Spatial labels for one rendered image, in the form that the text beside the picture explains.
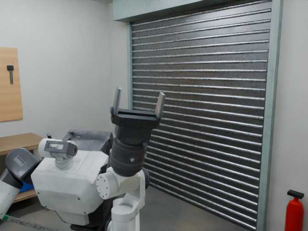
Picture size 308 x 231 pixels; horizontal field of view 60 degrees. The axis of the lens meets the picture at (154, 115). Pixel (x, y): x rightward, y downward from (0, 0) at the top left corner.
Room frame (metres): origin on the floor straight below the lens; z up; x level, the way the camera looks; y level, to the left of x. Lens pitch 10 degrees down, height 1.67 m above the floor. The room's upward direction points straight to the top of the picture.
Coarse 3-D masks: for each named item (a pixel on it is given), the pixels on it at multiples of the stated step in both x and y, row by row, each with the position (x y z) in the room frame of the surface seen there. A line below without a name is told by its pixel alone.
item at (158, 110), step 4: (160, 92) 0.65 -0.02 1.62; (160, 96) 0.65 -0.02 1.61; (164, 96) 0.64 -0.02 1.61; (160, 100) 0.64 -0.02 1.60; (164, 100) 0.64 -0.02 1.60; (156, 104) 0.67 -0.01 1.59; (160, 104) 0.64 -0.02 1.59; (156, 108) 0.66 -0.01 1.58; (160, 108) 0.64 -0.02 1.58; (156, 112) 0.66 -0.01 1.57; (160, 112) 0.64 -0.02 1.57; (160, 116) 0.64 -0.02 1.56
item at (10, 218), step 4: (4, 216) 1.96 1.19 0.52; (8, 216) 1.99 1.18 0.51; (8, 220) 1.98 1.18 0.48; (12, 220) 2.01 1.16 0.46; (16, 220) 2.03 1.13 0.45; (20, 220) 2.05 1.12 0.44; (24, 220) 2.10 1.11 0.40; (20, 224) 2.05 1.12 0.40; (24, 224) 2.07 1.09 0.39; (28, 224) 2.09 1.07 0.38; (32, 224) 2.11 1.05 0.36; (36, 224) 2.17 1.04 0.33; (36, 228) 2.14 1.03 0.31; (40, 228) 2.16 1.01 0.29; (44, 228) 2.19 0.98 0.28; (48, 228) 2.22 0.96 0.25
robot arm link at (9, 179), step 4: (4, 172) 0.96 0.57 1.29; (8, 172) 0.96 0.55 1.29; (0, 176) 0.96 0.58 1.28; (4, 176) 0.95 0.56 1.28; (8, 176) 0.95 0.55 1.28; (12, 176) 0.95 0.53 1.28; (0, 180) 0.94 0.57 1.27; (4, 180) 0.94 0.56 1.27; (8, 180) 0.94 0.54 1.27; (12, 180) 0.94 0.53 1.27; (16, 180) 0.96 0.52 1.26; (12, 184) 0.94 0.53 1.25; (16, 184) 0.95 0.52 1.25; (20, 184) 0.96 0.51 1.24; (20, 188) 0.97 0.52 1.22
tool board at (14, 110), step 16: (0, 48) 3.29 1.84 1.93; (16, 48) 3.42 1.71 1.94; (0, 64) 3.28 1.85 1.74; (16, 64) 3.40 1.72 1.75; (0, 80) 3.27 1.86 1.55; (16, 80) 3.39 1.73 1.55; (0, 96) 3.26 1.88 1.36; (16, 96) 3.38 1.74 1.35; (0, 112) 3.24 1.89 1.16; (16, 112) 3.37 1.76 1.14
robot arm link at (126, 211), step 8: (144, 176) 0.70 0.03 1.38; (144, 184) 0.69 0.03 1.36; (128, 192) 0.72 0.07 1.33; (136, 192) 0.69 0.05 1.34; (144, 192) 0.69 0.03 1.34; (128, 200) 0.70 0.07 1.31; (136, 200) 0.68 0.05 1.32; (144, 200) 0.69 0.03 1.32; (112, 208) 0.68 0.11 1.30; (120, 208) 0.68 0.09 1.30; (128, 208) 0.68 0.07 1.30; (136, 208) 0.67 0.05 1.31; (112, 216) 0.66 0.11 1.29; (120, 216) 0.64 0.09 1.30; (128, 216) 0.65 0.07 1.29
